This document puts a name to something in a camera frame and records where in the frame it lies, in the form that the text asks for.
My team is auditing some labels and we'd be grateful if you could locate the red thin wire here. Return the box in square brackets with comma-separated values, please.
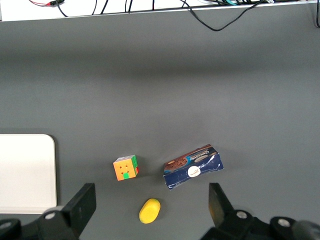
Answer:
[28, 0, 52, 8]

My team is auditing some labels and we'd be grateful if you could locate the colourful puzzle cube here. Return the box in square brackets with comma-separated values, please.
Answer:
[112, 154, 140, 182]

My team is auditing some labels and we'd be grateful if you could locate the dark grey table mat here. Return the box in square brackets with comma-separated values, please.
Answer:
[0, 1, 320, 240]

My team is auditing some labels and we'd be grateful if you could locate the yellow lemon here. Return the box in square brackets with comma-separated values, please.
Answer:
[138, 198, 162, 225]

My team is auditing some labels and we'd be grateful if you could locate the thin black cable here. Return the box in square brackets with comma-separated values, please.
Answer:
[55, 0, 70, 18]

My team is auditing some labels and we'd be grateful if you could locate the long black looping cable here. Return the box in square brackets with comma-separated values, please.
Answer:
[181, 0, 267, 32]

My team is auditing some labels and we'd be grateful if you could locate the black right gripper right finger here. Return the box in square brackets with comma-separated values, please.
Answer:
[199, 182, 261, 240]

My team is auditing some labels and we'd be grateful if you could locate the blue chocolate cookie box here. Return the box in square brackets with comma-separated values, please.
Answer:
[163, 143, 225, 191]

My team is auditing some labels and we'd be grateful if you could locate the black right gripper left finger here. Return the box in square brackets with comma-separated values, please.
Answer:
[37, 182, 97, 240]

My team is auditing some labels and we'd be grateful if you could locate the beige plastic tray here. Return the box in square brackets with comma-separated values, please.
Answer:
[0, 133, 58, 215]

